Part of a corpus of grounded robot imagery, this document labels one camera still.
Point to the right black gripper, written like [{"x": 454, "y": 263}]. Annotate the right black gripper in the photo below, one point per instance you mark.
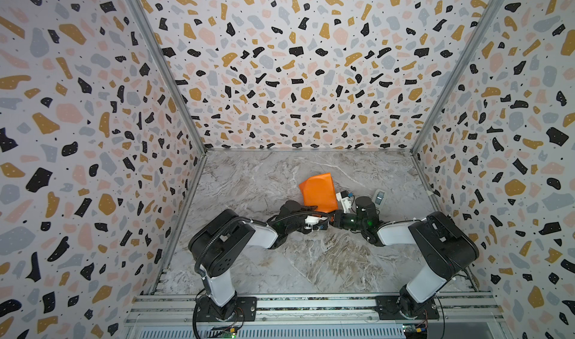
[{"x": 338, "y": 219}]

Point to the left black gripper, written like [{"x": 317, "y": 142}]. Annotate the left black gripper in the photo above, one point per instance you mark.
[{"x": 308, "y": 208}]

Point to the white tape dispenser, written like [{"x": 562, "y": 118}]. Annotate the white tape dispenser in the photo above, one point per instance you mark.
[{"x": 379, "y": 197}]

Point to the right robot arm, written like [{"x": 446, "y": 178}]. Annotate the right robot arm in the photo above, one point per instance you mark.
[{"x": 446, "y": 249}]

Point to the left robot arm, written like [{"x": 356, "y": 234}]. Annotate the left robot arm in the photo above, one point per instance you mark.
[{"x": 218, "y": 244}]

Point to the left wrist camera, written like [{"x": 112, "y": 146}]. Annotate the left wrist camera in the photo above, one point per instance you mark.
[{"x": 314, "y": 223}]

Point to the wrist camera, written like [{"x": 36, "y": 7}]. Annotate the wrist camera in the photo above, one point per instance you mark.
[
  {"x": 346, "y": 201},
  {"x": 314, "y": 223}
]

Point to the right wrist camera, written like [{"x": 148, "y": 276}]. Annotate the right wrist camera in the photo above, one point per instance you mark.
[{"x": 346, "y": 201}]

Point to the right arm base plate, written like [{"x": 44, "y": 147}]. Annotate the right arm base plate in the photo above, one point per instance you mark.
[{"x": 403, "y": 307}]

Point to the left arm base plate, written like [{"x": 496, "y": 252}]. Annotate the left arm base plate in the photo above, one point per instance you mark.
[{"x": 224, "y": 310}]

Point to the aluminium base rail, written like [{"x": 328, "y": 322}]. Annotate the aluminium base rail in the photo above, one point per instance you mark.
[{"x": 344, "y": 315}]

